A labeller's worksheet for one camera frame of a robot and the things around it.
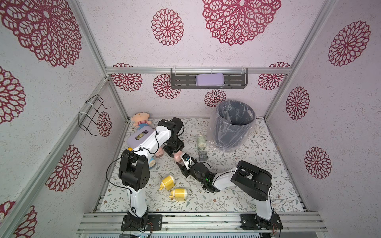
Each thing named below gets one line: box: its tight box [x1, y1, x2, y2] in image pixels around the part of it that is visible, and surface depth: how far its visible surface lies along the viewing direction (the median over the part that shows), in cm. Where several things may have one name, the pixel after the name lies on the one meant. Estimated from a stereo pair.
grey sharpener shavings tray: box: [198, 150, 208, 162], surface depth 100 cm
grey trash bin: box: [214, 100, 256, 150], surface depth 92 cm
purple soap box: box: [195, 73, 226, 87], surface depth 92 cm
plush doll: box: [130, 112, 152, 130], surface depth 114 cm
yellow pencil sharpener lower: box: [169, 188, 188, 201], surface depth 78 cm
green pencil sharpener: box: [196, 135, 207, 151], surface depth 99 cm
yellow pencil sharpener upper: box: [158, 175, 175, 191], surface depth 82 cm
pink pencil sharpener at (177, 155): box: [172, 150, 183, 163], surface depth 82 cm
